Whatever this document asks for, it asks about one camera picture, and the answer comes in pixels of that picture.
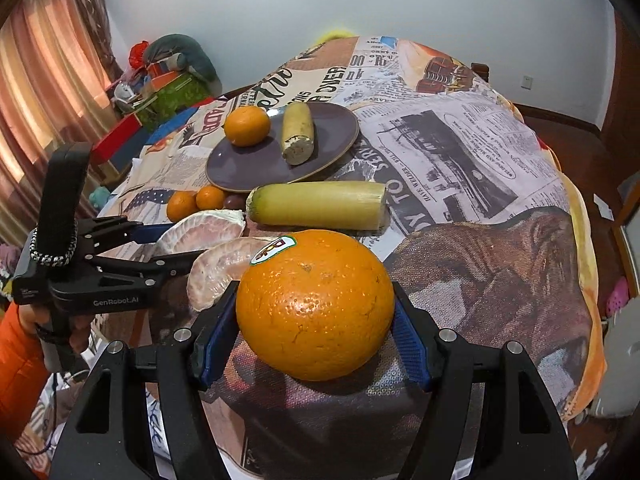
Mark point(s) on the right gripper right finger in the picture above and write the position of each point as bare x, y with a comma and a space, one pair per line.
521, 434

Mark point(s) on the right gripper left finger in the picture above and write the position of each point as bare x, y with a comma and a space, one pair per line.
107, 435

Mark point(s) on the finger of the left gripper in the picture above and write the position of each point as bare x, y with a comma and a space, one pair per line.
150, 269
135, 232

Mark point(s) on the small tangerine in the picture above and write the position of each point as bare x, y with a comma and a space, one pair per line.
210, 197
181, 205

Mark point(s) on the large orange with sticker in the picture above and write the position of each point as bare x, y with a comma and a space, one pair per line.
315, 305

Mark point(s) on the long yellow sugarcane piece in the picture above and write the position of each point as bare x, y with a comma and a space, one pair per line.
336, 205

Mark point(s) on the dark red grape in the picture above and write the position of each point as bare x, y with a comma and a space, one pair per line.
235, 201

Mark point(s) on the person left hand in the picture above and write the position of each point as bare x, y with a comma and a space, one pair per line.
32, 316

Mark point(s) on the red flat box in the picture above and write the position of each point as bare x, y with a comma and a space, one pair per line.
115, 139

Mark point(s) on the orange jacket sleeve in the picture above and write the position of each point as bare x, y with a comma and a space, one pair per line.
23, 375

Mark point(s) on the dark purple round plate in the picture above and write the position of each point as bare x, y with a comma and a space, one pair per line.
239, 170

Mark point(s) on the pink slipper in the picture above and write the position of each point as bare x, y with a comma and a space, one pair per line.
618, 297

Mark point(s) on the medium orange on plate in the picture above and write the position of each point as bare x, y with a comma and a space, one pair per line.
247, 126

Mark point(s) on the orange striped curtain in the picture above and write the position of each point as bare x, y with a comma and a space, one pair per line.
52, 92

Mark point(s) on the grey plush toy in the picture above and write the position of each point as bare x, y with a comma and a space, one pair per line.
183, 54

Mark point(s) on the yellow round chair back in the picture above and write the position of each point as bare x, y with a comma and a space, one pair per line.
334, 35

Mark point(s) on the white wall socket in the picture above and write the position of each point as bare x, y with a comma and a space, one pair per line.
527, 82

